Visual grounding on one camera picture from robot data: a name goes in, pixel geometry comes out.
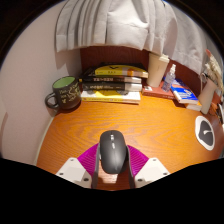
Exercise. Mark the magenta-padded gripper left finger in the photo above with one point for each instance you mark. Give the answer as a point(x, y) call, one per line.
point(75, 170)

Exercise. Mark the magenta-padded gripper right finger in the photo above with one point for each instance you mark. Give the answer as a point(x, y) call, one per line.
point(151, 170)

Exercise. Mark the dark grey computer mouse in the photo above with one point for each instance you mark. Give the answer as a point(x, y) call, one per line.
point(113, 151)

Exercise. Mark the round white grey mouse pad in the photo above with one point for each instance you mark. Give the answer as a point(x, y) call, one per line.
point(205, 133)

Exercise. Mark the dark mug green inside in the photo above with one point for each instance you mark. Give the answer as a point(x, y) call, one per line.
point(66, 93)

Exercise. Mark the red flat book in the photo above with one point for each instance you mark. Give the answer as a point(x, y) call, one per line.
point(155, 92)

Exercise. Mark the yellow and white book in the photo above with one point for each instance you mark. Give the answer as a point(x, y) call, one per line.
point(110, 96)

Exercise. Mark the blue covered book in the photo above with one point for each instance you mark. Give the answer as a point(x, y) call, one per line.
point(185, 93)

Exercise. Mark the thick black book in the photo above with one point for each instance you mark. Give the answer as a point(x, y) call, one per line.
point(113, 87)

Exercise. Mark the thin black book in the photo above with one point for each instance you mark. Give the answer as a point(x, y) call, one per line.
point(110, 79)

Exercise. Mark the cream tumbler with lid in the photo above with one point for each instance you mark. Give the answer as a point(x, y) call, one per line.
point(156, 70)

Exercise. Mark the yellow covered book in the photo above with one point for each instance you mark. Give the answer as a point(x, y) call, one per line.
point(113, 70)

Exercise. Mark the white pleated curtain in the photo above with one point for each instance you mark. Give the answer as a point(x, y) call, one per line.
point(126, 23)

